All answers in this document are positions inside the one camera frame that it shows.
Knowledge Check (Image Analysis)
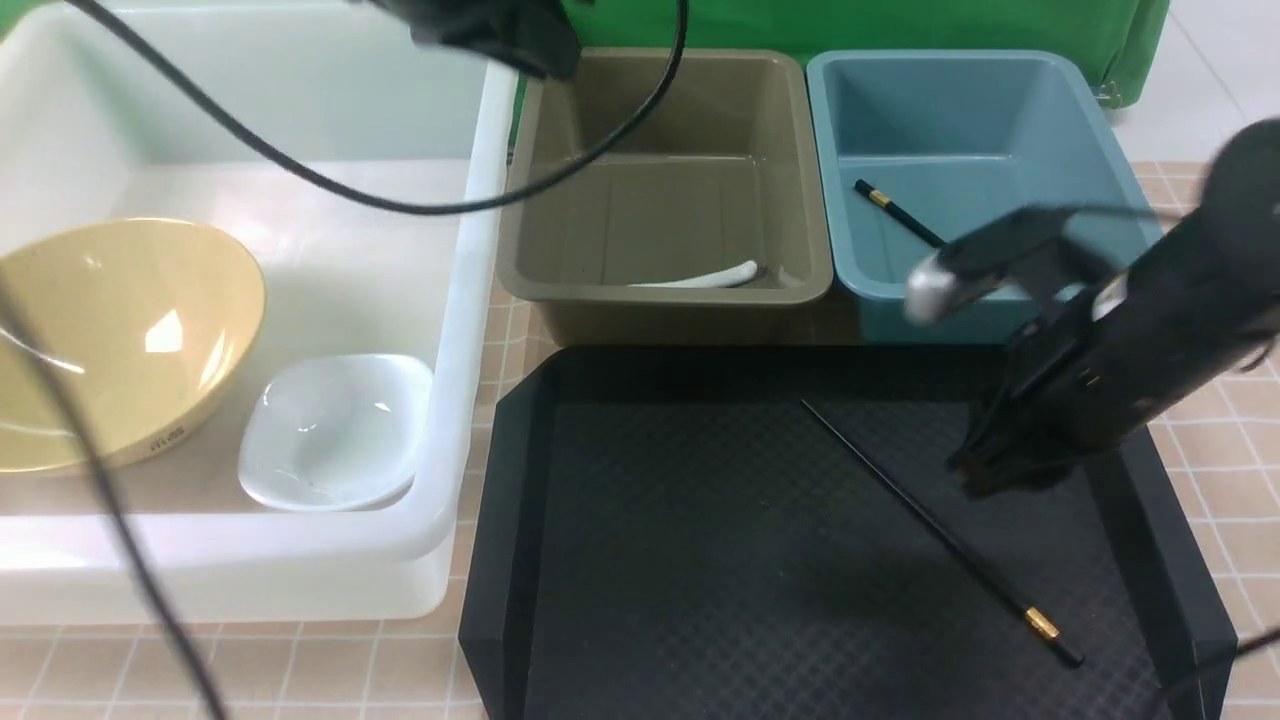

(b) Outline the green backdrop cloth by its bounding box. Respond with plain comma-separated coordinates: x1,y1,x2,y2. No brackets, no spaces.
564,1,1171,131

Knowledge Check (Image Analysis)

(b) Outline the yellow noodle bowl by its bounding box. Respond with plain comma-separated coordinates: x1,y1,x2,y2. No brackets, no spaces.
3,218,268,468

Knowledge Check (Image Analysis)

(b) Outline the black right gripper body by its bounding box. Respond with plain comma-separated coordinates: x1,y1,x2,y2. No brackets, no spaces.
946,272,1231,498

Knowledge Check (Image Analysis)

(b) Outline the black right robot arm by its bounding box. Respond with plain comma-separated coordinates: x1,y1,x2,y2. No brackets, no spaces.
910,119,1279,498

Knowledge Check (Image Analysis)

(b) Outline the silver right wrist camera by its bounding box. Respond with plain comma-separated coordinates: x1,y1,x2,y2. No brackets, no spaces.
902,208,1101,329

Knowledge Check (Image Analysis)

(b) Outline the white ceramic soup spoon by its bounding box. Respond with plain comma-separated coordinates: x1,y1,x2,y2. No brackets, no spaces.
628,260,762,290

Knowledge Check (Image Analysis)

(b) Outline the beige grid tablecloth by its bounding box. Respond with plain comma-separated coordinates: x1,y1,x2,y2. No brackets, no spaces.
0,160,1280,720

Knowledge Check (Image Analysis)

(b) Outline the teal plastic bin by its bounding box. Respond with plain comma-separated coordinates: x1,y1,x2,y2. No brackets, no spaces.
806,50,1148,345

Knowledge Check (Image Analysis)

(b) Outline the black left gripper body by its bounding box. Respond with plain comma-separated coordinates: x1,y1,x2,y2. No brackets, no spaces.
370,1,582,79

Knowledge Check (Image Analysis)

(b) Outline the large white plastic tub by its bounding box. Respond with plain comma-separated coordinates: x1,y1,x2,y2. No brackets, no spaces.
3,1,516,623

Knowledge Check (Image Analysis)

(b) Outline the small white square dish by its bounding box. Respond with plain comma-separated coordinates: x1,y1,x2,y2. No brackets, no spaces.
238,354,434,512

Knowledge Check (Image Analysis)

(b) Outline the olive brown plastic bin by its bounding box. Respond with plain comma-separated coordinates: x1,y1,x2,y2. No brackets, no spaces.
497,49,833,347

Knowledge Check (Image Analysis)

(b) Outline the black plastic serving tray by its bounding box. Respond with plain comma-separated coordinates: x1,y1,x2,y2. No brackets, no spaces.
460,346,1236,719

